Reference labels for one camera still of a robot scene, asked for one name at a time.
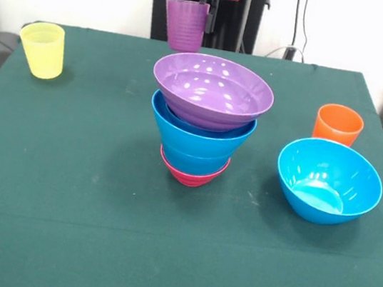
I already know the purple cup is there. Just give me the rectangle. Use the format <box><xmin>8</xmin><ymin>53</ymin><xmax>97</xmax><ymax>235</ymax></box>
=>
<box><xmin>158</xmin><ymin>0</ymin><xmax>212</xmax><ymax>56</ymax></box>

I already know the wide purple bowl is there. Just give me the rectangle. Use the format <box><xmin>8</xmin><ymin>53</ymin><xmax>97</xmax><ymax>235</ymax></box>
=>
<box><xmin>145</xmin><ymin>47</ymin><xmax>280</xmax><ymax>141</ymax></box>

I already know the small dark blue bowl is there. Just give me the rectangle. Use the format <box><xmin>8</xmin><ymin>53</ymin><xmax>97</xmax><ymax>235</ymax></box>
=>
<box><xmin>160</xmin><ymin>100</ymin><xmax>198</xmax><ymax>129</ymax></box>

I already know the large blue bowl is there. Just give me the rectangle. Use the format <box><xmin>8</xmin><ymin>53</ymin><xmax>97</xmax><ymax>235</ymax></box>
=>
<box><xmin>143</xmin><ymin>86</ymin><xmax>262</xmax><ymax>166</ymax></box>
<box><xmin>268</xmin><ymin>132</ymin><xmax>383</xmax><ymax>234</ymax></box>

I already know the yellow cup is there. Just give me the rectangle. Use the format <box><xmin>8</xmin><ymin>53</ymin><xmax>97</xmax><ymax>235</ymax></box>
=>
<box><xmin>13</xmin><ymin>19</ymin><xmax>70</xmax><ymax>82</ymax></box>

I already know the small red bowl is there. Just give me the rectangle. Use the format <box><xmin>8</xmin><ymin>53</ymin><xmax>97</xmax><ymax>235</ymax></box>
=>
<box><xmin>154</xmin><ymin>145</ymin><xmax>232</xmax><ymax>193</ymax></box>

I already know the orange cup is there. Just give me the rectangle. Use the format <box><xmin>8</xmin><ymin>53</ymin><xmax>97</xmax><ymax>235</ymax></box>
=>
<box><xmin>311</xmin><ymin>101</ymin><xmax>367</xmax><ymax>149</ymax></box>

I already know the dark green tablecloth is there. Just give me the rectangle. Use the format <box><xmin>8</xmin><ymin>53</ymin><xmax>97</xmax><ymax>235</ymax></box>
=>
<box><xmin>0</xmin><ymin>14</ymin><xmax>383</xmax><ymax>287</ymax></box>

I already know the black wall cable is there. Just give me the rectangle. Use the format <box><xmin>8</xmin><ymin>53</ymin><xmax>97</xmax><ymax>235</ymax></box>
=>
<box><xmin>264</xmin><ymin>0</ymin><xmax>315</xmax><ymax>64</ymax></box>

